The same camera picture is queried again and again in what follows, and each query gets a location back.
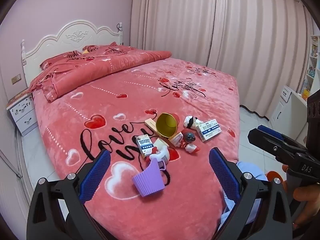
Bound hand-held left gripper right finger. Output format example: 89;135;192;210
209;147;293;240

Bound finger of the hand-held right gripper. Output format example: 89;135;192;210
257;124;309;147
247;128;308;167

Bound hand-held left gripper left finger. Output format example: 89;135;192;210
26;149;112;240

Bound purple ribbed silicone cup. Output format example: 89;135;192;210
132;159;166;197

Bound person's right hand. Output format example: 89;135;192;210
292;185;320;232

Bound light blue cloth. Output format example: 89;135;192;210
217;161;268;230

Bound white low cabinet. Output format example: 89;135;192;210
269;85;308;128

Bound orange stool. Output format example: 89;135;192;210
265;170;285;188

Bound large white blue medicine box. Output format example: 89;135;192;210
196;118;222;142

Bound red white toy figure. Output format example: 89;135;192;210
180;128;201;153

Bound small white blue medicine box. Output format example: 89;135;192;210
136;135;153;158

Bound red paper cup gold inside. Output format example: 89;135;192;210
156;113;180;138

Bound white bookshelf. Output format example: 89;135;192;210
296;34;320;103

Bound white nightstand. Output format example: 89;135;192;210
6;93;39;137

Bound folded pink quilt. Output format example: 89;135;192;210
29;45;173;103

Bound pink printed pillow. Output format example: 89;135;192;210
82;42;118;53
40;51;83;70

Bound pink curtain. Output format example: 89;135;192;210
131;0;315;118

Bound white bed headboard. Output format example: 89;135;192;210
21;20;124;85

